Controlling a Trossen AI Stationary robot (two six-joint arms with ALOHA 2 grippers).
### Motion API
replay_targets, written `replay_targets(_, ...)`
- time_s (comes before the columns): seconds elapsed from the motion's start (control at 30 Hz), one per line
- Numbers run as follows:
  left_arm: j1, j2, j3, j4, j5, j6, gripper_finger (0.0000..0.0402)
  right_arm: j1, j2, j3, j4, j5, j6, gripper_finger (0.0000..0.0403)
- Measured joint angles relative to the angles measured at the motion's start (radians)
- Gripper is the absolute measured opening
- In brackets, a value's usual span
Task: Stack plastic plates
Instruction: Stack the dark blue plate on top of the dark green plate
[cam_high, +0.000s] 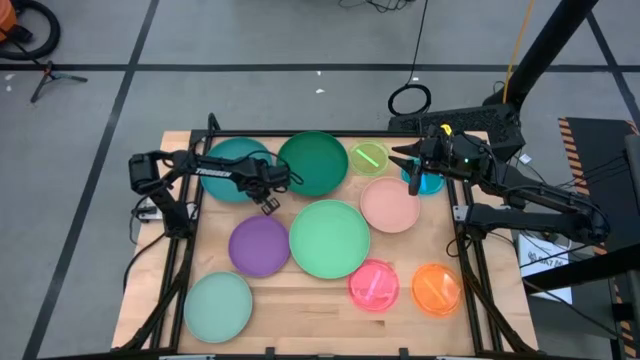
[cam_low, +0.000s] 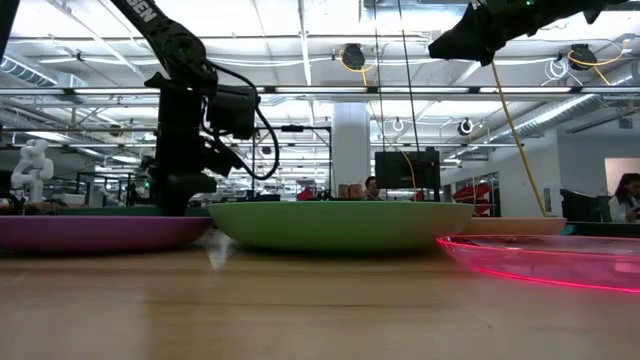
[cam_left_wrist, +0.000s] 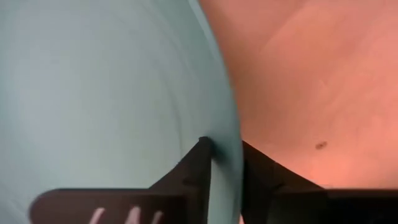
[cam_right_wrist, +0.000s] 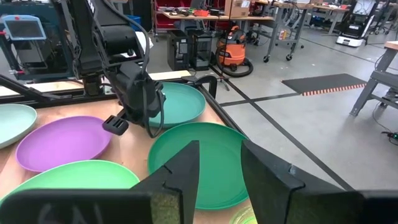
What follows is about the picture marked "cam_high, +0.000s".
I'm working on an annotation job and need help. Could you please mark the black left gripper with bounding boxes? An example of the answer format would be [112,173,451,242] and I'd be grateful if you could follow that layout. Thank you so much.
[242,162,292,217]

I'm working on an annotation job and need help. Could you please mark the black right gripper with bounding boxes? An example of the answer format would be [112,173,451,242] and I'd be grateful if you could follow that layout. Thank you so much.
[388,127,494,197]

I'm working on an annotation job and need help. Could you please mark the purple plastic plate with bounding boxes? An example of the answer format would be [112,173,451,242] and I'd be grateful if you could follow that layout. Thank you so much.
[228,215,292,279]

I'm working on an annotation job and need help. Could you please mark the large light green plate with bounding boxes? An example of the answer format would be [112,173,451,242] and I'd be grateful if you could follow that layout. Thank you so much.
[288,199,372,280]

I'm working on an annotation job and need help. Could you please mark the pale mint plastic plate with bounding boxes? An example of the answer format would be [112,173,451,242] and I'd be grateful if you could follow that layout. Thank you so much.
[183,271,254,345]

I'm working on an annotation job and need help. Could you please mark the pink transparent small plate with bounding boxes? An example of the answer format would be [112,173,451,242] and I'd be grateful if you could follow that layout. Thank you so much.
[347,258,401,314]

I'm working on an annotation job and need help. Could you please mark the orange transparent small plate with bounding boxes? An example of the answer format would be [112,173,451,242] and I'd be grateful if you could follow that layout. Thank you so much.
[410,263,464,318]

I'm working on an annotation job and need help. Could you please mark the blue transparent small plate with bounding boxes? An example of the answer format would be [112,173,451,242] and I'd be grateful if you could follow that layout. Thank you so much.
[400,157,446,196]

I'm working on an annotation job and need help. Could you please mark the yellow-green transparent small plate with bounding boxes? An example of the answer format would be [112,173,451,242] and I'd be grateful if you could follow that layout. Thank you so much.
[348,140,391,177]

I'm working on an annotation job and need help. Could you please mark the salmon pink plastic plate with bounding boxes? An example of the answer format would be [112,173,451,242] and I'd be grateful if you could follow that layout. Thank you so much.
[359,176,422,235]

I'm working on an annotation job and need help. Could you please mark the dark green plastic plate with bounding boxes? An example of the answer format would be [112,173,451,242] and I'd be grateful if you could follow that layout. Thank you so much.
[276,130,350,198]

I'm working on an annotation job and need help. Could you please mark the teal plastic plate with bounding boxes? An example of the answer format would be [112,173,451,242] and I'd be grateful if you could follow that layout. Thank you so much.
[199,136,275,204]

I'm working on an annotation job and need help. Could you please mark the black perforated equipment box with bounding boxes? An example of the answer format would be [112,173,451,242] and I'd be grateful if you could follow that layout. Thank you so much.
[388,103,526,161]

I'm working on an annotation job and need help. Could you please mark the white power strip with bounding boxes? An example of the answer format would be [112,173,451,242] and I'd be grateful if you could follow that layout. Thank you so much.
[133,203,165,223]

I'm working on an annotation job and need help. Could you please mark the white paper sheet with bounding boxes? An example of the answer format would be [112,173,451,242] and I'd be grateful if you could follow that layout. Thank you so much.
[517,232,574,305]

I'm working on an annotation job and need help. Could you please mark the hazard-striped black floor mat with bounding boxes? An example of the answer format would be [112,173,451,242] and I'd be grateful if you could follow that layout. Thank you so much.
[557,117,640,360]

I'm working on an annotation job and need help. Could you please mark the black metal stand beam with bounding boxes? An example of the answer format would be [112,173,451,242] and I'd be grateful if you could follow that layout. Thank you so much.
[522,242,640,297]

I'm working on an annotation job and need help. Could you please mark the black tripod stand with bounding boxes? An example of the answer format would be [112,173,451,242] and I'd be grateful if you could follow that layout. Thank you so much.
[29,59,89,104]

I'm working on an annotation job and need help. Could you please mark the orange vacuum cleaner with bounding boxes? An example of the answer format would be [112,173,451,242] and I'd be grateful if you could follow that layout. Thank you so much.
[0,0,19,44]

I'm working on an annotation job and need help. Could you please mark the black aluminium table frame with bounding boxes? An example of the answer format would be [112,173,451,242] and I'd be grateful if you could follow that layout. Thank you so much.
[112,112,539,360]

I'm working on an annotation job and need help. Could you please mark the coiled black floor cable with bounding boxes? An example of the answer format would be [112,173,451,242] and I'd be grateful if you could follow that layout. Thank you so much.
[387,0,432,117]

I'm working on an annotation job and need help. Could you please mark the yellow cable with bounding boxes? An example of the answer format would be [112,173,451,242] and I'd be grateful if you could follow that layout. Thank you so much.
[502,0,536,104]

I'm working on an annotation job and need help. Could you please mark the black stand post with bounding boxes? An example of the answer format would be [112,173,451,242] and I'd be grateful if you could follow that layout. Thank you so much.
[483,0,600,109]

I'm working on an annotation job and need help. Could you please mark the black vacuum hose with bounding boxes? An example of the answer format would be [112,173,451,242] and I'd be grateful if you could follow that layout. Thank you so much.
[0,0,62,62]

